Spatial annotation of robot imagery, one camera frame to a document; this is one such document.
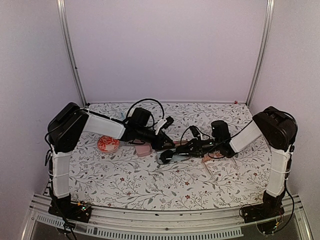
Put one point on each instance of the light blue cleaning cloth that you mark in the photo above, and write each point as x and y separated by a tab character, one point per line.
178	158

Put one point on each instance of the red patterned bowl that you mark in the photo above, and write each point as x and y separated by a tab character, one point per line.
107	144

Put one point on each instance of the pink translucent sunglasses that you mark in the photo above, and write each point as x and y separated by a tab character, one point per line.
216	156

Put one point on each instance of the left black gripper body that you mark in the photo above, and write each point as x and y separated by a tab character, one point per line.
154	143

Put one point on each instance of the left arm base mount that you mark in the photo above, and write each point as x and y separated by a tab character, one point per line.
65	208

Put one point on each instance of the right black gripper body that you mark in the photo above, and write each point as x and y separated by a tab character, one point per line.
201	149

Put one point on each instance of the front aluminium rail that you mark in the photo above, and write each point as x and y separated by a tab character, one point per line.
126	224

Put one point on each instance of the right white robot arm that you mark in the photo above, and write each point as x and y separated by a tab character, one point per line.
249	167

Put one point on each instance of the left aluminium frame post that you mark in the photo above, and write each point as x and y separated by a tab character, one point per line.
69	49

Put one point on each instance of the pink glasses case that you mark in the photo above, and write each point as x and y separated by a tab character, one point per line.
143	150

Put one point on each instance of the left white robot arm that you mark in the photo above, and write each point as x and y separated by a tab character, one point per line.
73	123

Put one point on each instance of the light blue mug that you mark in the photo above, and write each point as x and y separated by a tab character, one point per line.
122	115

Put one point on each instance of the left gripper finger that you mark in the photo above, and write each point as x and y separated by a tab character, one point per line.
163	146
167	141

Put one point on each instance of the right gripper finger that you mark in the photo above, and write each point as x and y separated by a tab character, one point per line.
185	147
186	152

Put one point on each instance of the black frame glasses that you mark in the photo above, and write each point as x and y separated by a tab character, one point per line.
166	157

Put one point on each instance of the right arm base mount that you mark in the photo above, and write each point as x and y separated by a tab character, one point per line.
270	207

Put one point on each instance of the brown plaid glasses case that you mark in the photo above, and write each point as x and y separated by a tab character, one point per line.
177	143

